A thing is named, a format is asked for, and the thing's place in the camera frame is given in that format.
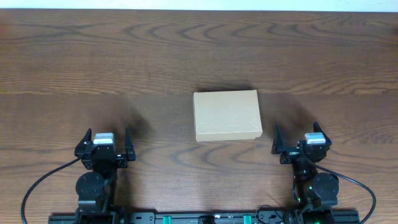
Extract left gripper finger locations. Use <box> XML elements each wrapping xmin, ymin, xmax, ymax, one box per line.
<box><xmin>124</xmin><ymin>129</ymin><xmax>136</xmax><ymax>161</ymax></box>
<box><xmin>75</xmin><ymin>128</ymin><xmax>92</xmax><ymax>156</ymax></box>

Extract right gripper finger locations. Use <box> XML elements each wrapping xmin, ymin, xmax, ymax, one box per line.
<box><xmin>313</xmin><ymin>121</ymin><xmax>332</xmax><ymax>146</ymax></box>
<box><xmin>271</xmin><ymin>124</ymin><xmax>284</xmax><ymax>154</ymax></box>

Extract cardboard box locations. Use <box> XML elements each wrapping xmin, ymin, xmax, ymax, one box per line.
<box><xmin>193</xmin><ymin>90</ymin><xmax>263</xmax><ymax>142</ymax></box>

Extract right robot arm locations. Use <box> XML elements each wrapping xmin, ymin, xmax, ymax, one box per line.
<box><xmin>271</xmin><ymin>122</ymin><xmax>339</xmax><ymax>223</ymax></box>

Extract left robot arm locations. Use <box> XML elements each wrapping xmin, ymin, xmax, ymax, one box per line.
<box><xmin>75</xmin><ymin>129</ymin><xmax>136</xmax><ymax>224</ymax></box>

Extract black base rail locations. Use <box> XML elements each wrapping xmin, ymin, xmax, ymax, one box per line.
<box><xmin>48</xmin><ymin>211</ymin><xmax>360</xmax><ymax>224</ymax></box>

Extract left black cable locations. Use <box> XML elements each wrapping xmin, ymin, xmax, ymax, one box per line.
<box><xmin>21</xmin><ymin>157</ymin><xmax>83</xmax><ymax>224</ymax></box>

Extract black cable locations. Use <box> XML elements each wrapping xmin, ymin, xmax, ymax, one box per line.
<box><xmin>21</xmin><ymin>157</ymin><xmax>83</xmax><ymax>224</ymax></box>
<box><xmin>303</xmin><ymin>154</ymin><xmax>377</xmax><ymax>224</ymax></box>

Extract right black cable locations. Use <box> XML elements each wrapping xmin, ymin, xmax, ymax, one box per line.
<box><xmin>303</xmin><ymin>154</ymin><xmax>377</xmax><ymax>224</ymax></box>

